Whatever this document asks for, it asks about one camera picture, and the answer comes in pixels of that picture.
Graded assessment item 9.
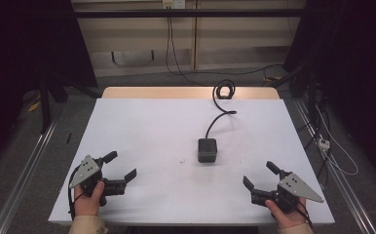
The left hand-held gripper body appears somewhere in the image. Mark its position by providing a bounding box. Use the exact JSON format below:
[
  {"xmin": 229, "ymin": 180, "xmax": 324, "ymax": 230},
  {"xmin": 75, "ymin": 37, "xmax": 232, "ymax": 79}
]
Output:
[{"xmin": 68, "ymin": 155, "xmax": 127, "ymax": 208}]

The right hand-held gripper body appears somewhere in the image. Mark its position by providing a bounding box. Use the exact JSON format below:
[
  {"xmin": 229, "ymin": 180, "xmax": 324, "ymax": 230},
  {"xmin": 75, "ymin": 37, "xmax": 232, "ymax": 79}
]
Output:
[{"xmin": 250, "ymin": 169, "xmax": 325, "ymax": 215}]

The person's right hand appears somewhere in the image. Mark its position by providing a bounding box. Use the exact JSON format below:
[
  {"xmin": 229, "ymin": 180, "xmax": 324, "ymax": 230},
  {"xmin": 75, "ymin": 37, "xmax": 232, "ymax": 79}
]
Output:
[{"xmin": 264, "ymin": 197, "xmax": 308, "ymax": 230}]

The person's left hand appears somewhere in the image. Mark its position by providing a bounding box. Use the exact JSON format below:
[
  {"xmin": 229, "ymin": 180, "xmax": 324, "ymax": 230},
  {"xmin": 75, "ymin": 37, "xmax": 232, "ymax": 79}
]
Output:
[{"xmin": 73, "ymin": 180, "xmax": 106, "ymax": 217}]

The white table cover sheet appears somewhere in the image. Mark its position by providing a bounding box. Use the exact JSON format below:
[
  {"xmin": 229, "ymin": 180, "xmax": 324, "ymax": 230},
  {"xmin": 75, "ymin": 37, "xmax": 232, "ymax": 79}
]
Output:
[{"xmin": 47, "ymin": 97, "xmax": 336, "ymax": 227}]

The white power strip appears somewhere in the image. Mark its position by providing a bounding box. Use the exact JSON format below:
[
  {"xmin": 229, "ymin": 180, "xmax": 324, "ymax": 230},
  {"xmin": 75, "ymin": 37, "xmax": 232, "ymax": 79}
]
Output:
[{"xmin": 317, "ymin": 136, "xmax": 332, "ymax": 152}]

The black power adapter box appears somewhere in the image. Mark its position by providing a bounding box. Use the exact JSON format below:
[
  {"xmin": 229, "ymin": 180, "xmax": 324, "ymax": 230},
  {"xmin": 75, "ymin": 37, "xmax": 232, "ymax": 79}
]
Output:
[{"xmin": 197, "ymin": 137, "xmax": 218, "ymax": 164}]

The black metal stand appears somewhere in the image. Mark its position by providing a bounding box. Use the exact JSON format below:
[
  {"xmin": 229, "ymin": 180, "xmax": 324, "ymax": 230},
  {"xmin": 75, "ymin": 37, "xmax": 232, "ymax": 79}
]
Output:
[{"xmin": 38, "ymin": 71, "xmax": 69, "ymax": 135}]

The yellow floor tape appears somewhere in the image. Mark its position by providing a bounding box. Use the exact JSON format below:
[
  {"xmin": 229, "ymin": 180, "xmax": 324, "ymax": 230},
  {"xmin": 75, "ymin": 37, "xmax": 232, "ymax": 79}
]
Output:
[{"xmin": 27, "ymin": 100, "xmax": 42, "ymax": 113}]

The black curtain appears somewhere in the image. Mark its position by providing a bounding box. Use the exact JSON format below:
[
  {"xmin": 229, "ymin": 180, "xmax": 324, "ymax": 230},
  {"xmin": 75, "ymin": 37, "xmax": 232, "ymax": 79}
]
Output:
[
  {"xmin": 282, "ymin": 0, "xmax": 376, "ymax": 186},
  {"xmin": 0, "ymin": 0, "xmax": 98, "ymax": 170}
]

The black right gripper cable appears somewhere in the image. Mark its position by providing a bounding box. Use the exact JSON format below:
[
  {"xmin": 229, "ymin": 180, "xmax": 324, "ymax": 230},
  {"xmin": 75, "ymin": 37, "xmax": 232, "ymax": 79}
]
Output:
[{"xmin": 291, "ymin": 200, "xmax": 314, "ymax": 228}]

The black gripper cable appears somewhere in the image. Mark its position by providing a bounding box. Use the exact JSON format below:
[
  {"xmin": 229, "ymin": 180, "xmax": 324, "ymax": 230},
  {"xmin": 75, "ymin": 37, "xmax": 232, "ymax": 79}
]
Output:
[
  {"xmin": 66, "ymin": 165, "xmax": 81, "ymax": 222},
  {"xmin": 291, "ymin": 200, "xmax": 314, "ymax": 228}
]

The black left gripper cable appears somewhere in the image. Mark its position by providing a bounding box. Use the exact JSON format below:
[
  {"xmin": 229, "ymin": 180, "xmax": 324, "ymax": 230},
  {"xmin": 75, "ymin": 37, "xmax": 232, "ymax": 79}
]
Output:
[{"xmin": 66, "ymin": 165, "xmax": 81, "ymax": 222}]

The aluminium floor rail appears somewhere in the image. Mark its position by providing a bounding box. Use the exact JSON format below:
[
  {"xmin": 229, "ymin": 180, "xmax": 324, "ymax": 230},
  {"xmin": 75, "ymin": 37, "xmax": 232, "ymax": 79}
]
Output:
[
  {"xmin": 0, "ymin": 119, "xmax": 59, "ymax": 234},
  {"xmin": 293, "ymin": 97, "xmax": 376, "ymax": 234}
]

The white floor cable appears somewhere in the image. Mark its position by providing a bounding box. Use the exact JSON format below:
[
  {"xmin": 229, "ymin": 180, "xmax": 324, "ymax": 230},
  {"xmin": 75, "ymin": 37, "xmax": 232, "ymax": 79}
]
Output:
[{"xmin": 315, "ymin": 103, "xmax": 359, "ymax": 177}]

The black coiled adapter cable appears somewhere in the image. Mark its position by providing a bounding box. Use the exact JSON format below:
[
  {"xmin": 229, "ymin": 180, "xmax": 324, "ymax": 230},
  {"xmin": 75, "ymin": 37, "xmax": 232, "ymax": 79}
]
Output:
[{"xmin": 205, "ymin": 79, "xmax": 238, "ymax": 139}]

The black hanging wall cable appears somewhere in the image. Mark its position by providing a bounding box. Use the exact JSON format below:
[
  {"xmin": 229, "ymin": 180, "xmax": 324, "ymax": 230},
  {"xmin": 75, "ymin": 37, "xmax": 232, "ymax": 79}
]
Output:
[{"xmin": 165, "ymin": 16, "xmax": 285, "ymax": 86}]

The black horizontal frame bar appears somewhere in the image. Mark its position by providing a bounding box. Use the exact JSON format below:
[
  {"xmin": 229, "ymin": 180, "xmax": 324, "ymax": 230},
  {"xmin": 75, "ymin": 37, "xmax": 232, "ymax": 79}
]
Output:
[{"xmin": 71, "ymin": 8, "xmax": 308, "ymax": 20}]

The white wall outlet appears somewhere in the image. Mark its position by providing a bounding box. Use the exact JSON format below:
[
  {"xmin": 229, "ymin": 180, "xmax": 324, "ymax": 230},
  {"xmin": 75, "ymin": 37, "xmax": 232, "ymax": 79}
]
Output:
[{"xmin": 162, "ymin": 0, "xmax": 187, "ymax": 10}]

